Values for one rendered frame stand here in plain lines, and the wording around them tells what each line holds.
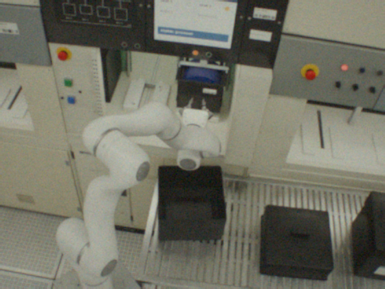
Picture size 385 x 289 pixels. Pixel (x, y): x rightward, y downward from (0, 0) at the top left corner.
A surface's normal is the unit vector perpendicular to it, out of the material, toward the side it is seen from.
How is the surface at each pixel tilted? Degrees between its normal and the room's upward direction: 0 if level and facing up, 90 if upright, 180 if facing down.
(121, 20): 90
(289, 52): 90
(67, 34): 90
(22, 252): 0
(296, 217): 0
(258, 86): 90
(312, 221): 0
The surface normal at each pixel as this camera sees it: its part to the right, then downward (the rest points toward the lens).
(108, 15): -0.12, 0.74
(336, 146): 0.07, -0.66
